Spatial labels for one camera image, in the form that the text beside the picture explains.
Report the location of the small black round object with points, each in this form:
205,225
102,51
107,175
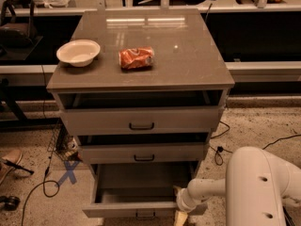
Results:
10,203

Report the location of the blue tape cross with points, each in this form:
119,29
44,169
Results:
70,166

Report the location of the grey drawer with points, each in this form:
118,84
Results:
138,190
157,112
140,148

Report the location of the black chair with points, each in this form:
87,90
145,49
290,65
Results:
17,40

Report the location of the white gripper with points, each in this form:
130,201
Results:
184,201

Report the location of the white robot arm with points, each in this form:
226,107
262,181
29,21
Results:
257,186

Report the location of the wire mesh basket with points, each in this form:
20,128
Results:
63,144

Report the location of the white paper bowl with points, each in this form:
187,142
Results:
78,53

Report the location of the crushed orange soda can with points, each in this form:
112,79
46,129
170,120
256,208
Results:
136,58

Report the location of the black metal stand leg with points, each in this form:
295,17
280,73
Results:
288,219

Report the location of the grey drawer cabinet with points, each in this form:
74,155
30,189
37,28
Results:
185,56

